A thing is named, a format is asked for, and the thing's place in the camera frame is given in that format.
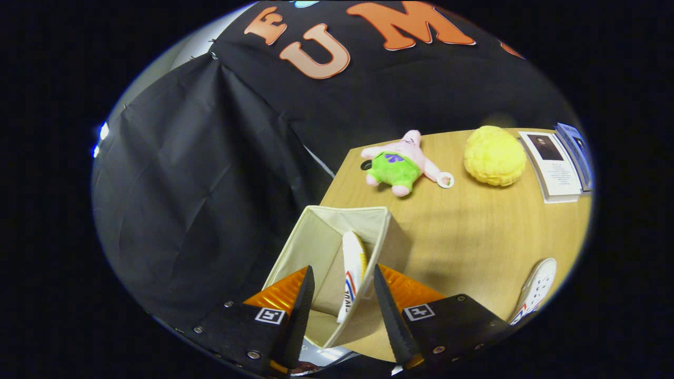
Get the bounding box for pink starfish plush toy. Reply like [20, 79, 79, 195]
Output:
[360, 129, 455, 197]

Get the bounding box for yellow textured plush toy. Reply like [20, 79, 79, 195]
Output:
[463, 125, 527, 187]

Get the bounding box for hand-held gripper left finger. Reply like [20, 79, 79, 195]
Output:
[184, 265, 315, 375]

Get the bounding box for white portrait booklet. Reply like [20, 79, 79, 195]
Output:
[518, 131, 584, 204]

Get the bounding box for blue portrait booklet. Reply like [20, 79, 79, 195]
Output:
[554, 122, 596, 193]

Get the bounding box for ceiling light panel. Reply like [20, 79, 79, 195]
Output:
[94, 122, 110, 158]

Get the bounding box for brown fabric storage box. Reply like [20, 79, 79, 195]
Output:
[262, 205, 412, 350]

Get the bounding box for white canvas shoe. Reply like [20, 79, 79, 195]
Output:
[336, 231, 369, 324]
[507, 257, 558, 326]

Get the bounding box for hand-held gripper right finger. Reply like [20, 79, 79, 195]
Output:
[373, 263, 509, 372]

